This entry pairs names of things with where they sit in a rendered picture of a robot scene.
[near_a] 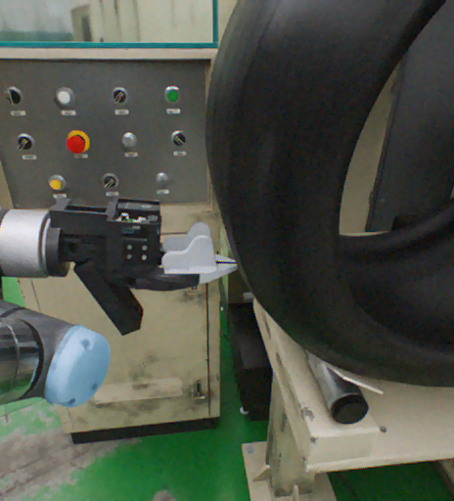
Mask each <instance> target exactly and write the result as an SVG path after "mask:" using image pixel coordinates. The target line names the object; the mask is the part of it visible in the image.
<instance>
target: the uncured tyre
mask: <svg viewBox="0 0 454 501"><path fill-rule="evenodd" d="M446 2H447V0H238V1H237V3H236V5H235V7H234V9H233V12H232V14H231V17H230V19H229V22H228V23H227V26H226V28H225V32H224V34H223V37H222V40H221V43H220V47H218V50H217V53H216V57H215V60H214V65H213V69H212V73H211V78H210V83H209V89H208V95H207V104H206V116H205V146H206V156H207V165H208V171H209V176H210V180H211V184H212V189H213V192H214V196H215V198H216V202H217V205H218V209H220V213H221V216H222V220H223V223H224V227H225V230H226V234H227V238H228V241H229V245H230V248H231V251H232V254H233V256H234V258H235V261H236V264H237V267H238V269H239V271H240V273H241V275H242V277H243V279H244V281H246V283H247V285H248V286H249V288H250V291H251V293H252V294H253V296H254V297H255V299H256V300H257V301H258V303H259V304H260V305H261V307H262V308H263V309H264V310H265V311H266V313H267V315H269V316H270V317H271V318H272V319H273V320H274V321H275V322H276V323H277V324H278V325H279V326H280V327H281V328H282V329H283V331H284V332H286V333H287V334H288V336H289V337H290V338H292V339H293V340H294V341H295V342H297V343H298V344H299V345H300V346H302V347H303V348H304V349H306V350H307V351H309V352H310V353H313V355H314V356H316V357H318V358H319V359H321V360H323V361H325V362H327V363H329V364H332V365H335V366H337V367H340V368H342V369H344V370H346V371H349V373H352V374H355V375H359V376H363V377H367V378H372V379H377V380H383V381H391V382H398V383H405V385H412V386H421V387H454V196H453V197H452V198H451V200H450V201H449V202H447V203H446V204H445V205H442V206H441V207H439V208H438V209H437V210H435V211H434V212H432V213H430V214H428V215H426V216H424V218H422V219H421V220H419V221H417V222H415V223H411V224H409V225H407V226H404V227H402V228H399V229H396V230H392V231H388V232H384V233H380V234H373V235H344V234H340V218H341V200H342V194H343V188H344V183H345V179H346V175H347V172H348V167H349V164H350V161H351V157H352V154H354V151H355V148H356V145H357V142H358V139H359V137H360V134H361V132H362V130H363V126H364V124H365V122H366V119H367V117H368V115H370V113H371V111H372V108H373V107H374V105H375V103H376V101H377V99H378V97H379V95H380V92H381V91H382V89H384V87H385V85H386V83H387V81H388V79H389V77H390V75H391V73H392V72H393V70H394V69H395V67H397V66H398V64H399V62H400V60H401V58H402V57H403V55H404V54H405V53H406V51H407V50H408V47H410V46H411V45H412V43H413V42H414V40H415V39H416V38H417V36H418V34H419V33H420V31H422V30H423V29H424V28H425V26H426V25H427V24H428V23H429V20H430V19H431V18H433V16H434V15H435V14H436V13H437V12H438V10H439V8H440V7H441V6H442V5H443V4H444V3H446Z"/></svg>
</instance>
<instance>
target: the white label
mask: <svg viewBox="0 0 454 501"><path fill-rule="evenodd" d="M323 364H324V365H326V366H327V367H328V368H330V369H332V370H333V371H335V372H336V374H337V375H339V376H340V377H341V378H343V379H344V380H347V381H349V382H353V383H356V384H358V385H361V386H362V387H366V388H367V389H370V390H372V391H375V392H377V393H380V394H382V392H381V391H380V390H378V389H377V387H375V386H374V385H372V384H371V383H369V382H367V381H366V380H364V379H363V378H361V377H360V376H357V375H355V374H352V373H349V371H346V370H344V369H342V368H340V367H337V366H335V365H332V364H329V363H327V362H324V361H323Z"/></svg>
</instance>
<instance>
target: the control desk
mask: <svg viewBox="0 0 454 501"><path fill-rule="evenodd" d="M216 53H217V51H216V50H214V49H158V48H112V49H37V48H0V208H6V209H22V210H38V211H49V209H50V208H51V207H52V206H53V205H55V204H56V200H57V198H59V199H71V204H72V205H91V206H106V207H108V206H109V203H110V202H113V201H114V198H115V197H117V198H130V199H142V200H156V201H159V205H160V216H161V226H160V242H161V243H163V241H164V240H165V239H167V238H171V236H178V238H182V236H184V235H186V234H187V232H188V231H189V229H190V228H191V226H192V225H194V224H195V223H197V222H203V223H205V224H207V225H208V227H209V229H210V235H211V240H212V243H213V250H214V253H215V254H220V212H218V205H217V202H216V198H215V196H214V192H213V189H212V184H211V180H210V176H209V171H208V165H207V156H206V146H205V116H206V104H207V95H208V89H209V83H210V78H211V73H212V69H213V65H214V60H215V57H216ZM74 265H75V264H74V263H73V262H72V263H71V265H70V269H69V272H68V274H67V276H66V277H51V276H49V277H48V278H19V277H17V279H18V284H19V287H20V290H21V293H22V296H23V302H24V306H25V308H27V309H31V310H34V311H37V312H40V313H43V314H45V315H49V316H52V317H55V318H58V319H61V320H64V321H68V322H70V323H72V324H75V325H76V324H81V325H83V326H84V327H86V328H87V329H90V331H92V332H95V333H97V334H99V335H101V336H103V337H104V338H105V339H107V341H108V343H109V345H110V348H111V363H110V366H108V369H107V375H106V376H105V378H104V380H103V382H102V384H101V386H100V387H99V389H98V390H97V392H96V393H95V395H94V396H93V397H91V398H90V399H88V400H87V401H86V402H84V403H83V404H81V405H78V406H75V408H66V407H63V406H60V404H58V403H55V405H56V409H57V412H59V414H58V415H60V418H61V421H62V426H63V429H64V432H65V433H70V436H71V441H72V444H73V445H76V444H87V442H96V441H107V440H116V439H127V438H135V437H146V436H155V435H165V434H166V433H184V432H194V431H204V430H214V429H215V417H218V416H220V278H216V279H214V280H211V281H209V282H206V283H202V284H198V285H197V286H195V287H189V288H184V290H179V291H173V292H153V291H147V290H140V291H136V290H135V289H130V290H131V292H132V293H133V294H134V295H135V297H136V298H137V300H138V301H139V302H140V304H141V306H142V307H143V317H142V321H141V327H140V329H139V330H137V331H134V332H132V334H129V335H127V336H122V335H121V334H120V333H119V330H118V329H117V328H116V326H115V325H114V323H113V322H112V321H111V319H110V318H109V317H108V315H107V314H106V313H105V311H103V310H102V309H101V306H100V305H99V304H98V302H97V301H96V300H95V298H93V297H92V295H91V294H90V293H89V291H88V290H87V289H86V287H85V286H84V284H83V282H81V281H80V280H79V278H78V277H77V276H76V274H75V273H74V272H73V267H74Z"/></svg>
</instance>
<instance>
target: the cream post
mask: <svg viewBox="0 0 454 501"><path fill-rule="evenodd" d="M399 67H400V62H399V64H398V66H397V67H395V69H394V70H393V72H392V73H391V75H390V77H389V79H388V81H387V83H386V85H385V87H384V89H382V91H381V92H380V95H379V97H378V99H377V101H376V103H375V105H374V107H373V108H372V111H371V113H370V115H368V117H367V119H366V122H365V124H364V126H363V130H362V132H361V134H360V137H359V139H358V142H357V145H356V148H355V151H354V154H352V157H351V161H350V164H349V167H348V172H347V175H346V179H345V183H344V188H343V194H342V200H341V207H340V234H344V233H363V232H364V231H365V226H366V222H367V217H368V211H369V206H370V201H371V197H372V191H373V186H374V182H376V177H377V172H378V166H379V161H380V156H381V151H382V145H383V141H384V137H385V132H386V122H387V121H388V117H389V111H390V107H391V102H392V97H393V91H394V86H395V81H396V76H397V75H398V71H399ZM265 463H266V465H269V466H270V474H269V480H270V486H271V491H272V495H273V496H274V498H281V497H290V495H291V496H293V489H294V485H296V486H297V489H298V491H299V494H302V495H304V493H310V492H311V491H312V487H313V482H314V477H315V473H313V474H306V473H305V471H304V468H303V464H302V461H300V458H299V455H298V452H297V447H296V444H295V439H294V436H293V431H292V428H291V425H290V422H289V419H288V415H287V411H285V408H284V405H283V402H282V399H281V394H280V392H279V389H278V386H277V383H276V379H275V375H274V372H273V382H272V391H271V403H270V414H269V426H268V436H267V447H266V458H265Z"/></svg>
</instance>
